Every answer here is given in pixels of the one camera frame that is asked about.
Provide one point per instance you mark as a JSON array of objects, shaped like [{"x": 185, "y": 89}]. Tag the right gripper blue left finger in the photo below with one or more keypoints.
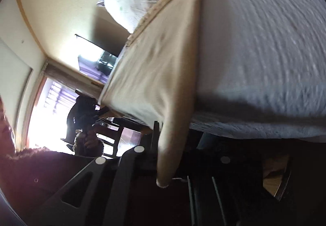
[{"x": 99, "y": 188}]

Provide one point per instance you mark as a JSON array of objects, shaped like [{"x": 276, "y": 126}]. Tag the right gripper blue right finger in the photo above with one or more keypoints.
[{"x": 227, "y": 190}]

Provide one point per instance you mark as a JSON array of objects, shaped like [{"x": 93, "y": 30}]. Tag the tan fleece sweater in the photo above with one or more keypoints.
[{"x": 154, "y": 79}]

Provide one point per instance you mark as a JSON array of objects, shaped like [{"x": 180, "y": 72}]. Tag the person's left hand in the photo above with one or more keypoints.
[{"x": 88, "y": 145}]

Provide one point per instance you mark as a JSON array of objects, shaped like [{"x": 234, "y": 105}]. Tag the dark wooden chair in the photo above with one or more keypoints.
[{"x": 119, "y": 134}]

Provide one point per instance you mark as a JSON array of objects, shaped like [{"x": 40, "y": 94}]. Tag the brown window curtain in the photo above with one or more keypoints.
[{"x": 73, "y": 79}]

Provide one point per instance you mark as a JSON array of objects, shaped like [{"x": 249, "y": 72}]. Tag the grey purple bed sheet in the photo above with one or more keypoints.
[{"x": 261, "y": 69}]

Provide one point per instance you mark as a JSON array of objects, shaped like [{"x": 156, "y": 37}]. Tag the wall mounted television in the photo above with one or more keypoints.
[{"x": 93, "y": 61}]

